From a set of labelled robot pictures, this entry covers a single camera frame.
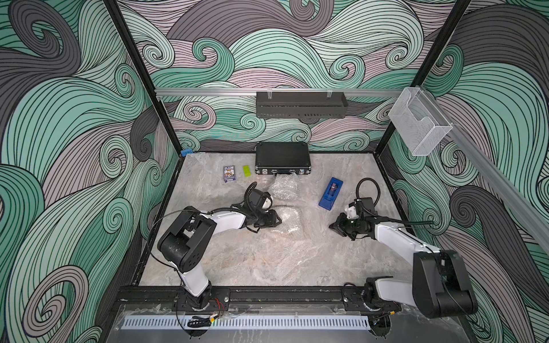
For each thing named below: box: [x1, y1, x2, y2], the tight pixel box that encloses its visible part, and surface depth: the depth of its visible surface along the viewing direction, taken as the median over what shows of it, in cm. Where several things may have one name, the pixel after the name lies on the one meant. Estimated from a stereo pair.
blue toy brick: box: [180, 147, 194, 158], surface depth 125 cm
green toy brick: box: [242, 165, 251, 178], surface depth 116 cm
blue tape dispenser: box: [318, 177, 344, 211], surface depth 100 cm
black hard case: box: [254, 141, 312, 175], surface depth 116 cm
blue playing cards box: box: [223, 165, 236, 183], surface depth 112 cm
